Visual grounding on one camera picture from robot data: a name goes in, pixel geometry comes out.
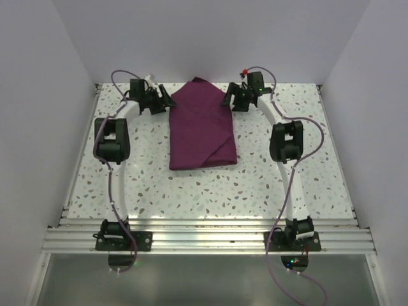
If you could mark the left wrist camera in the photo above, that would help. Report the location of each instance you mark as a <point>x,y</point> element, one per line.
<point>151,80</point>

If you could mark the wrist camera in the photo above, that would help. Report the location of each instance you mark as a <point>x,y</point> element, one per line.
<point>243,75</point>
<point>151,80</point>

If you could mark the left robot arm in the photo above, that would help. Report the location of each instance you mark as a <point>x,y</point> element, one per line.
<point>112,147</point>

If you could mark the purple cloth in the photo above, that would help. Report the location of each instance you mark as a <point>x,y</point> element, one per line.
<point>201,130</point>

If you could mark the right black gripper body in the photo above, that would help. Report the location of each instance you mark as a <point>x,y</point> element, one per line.
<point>241,101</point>

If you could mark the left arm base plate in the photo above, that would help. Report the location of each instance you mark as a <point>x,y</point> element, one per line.
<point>143,241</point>

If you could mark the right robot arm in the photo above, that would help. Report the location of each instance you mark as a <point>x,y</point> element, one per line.
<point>286,149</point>

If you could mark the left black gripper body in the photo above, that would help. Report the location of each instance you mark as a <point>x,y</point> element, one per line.
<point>153,102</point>

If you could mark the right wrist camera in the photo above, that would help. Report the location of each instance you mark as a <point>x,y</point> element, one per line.
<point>243,75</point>

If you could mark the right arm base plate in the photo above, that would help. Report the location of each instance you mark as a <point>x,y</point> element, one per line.
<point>279,242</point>

